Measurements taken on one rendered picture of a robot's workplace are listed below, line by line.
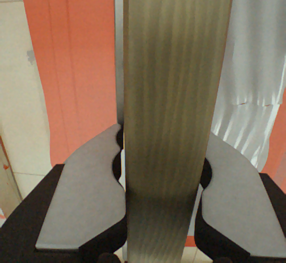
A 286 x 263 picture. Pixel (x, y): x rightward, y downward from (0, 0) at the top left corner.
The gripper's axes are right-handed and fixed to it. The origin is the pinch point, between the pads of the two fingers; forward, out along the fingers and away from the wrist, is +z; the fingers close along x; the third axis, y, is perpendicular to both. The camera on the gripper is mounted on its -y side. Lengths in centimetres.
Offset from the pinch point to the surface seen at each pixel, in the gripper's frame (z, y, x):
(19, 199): 4.6, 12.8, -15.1
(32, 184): 5.2, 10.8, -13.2
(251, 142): 4.5, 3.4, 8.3
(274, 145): 5.2, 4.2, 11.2
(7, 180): 4.0, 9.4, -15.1
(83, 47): 5.3, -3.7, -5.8
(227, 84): 4.7, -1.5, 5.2
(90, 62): 5.3, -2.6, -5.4
